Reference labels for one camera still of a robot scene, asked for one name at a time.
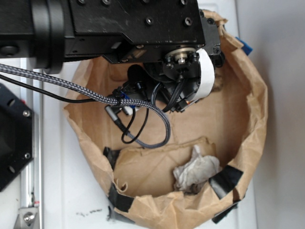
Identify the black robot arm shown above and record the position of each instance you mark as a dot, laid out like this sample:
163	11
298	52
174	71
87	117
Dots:
175	41

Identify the blue tape right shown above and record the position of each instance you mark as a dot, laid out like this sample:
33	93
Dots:
245	47

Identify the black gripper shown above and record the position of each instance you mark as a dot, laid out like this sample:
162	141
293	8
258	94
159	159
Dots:
184	77

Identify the black tape lower left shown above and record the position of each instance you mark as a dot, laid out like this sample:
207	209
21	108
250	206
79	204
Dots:
120	202

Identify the black tape lower right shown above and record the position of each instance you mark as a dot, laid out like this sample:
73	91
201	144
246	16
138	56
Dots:
225	181

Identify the metal corner bracket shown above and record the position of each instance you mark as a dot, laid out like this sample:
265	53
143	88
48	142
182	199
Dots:
28	218

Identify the crumpled white tissue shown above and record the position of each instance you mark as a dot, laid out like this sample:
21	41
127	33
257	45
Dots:
191	177

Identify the aluminium extrusion rail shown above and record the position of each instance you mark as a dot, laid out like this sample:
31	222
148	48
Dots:
31	184

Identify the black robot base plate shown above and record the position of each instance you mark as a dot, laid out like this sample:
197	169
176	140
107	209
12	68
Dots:
16	136

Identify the black tape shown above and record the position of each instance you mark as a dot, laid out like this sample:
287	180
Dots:
225	181
120	202

